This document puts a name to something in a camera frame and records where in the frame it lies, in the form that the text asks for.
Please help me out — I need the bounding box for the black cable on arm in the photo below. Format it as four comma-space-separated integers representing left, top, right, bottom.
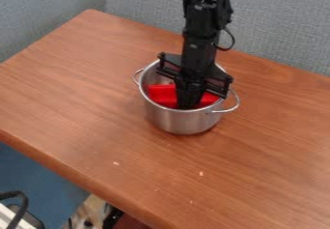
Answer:
213, 26, 238, 52

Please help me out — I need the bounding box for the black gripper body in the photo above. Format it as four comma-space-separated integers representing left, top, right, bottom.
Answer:
157, 30, 234, 99

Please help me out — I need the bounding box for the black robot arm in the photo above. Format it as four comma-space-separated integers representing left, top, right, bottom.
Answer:
158, 0, 234, 109

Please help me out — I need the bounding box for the black chair frame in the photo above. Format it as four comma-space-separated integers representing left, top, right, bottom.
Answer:
0, 190, 47, 229

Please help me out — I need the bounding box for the black object under table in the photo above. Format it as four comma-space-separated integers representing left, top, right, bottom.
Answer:
102, 209, 125, 229

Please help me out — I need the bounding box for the metal pot with handles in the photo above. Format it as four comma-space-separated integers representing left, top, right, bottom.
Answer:
133, 60, 240, 135

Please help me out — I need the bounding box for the red block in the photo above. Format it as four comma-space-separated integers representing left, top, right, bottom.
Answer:
147, 84, 219, 109

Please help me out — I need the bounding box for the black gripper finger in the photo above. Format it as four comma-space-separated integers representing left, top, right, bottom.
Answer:
189, 79, 206, 108
174, 74, 191, 109

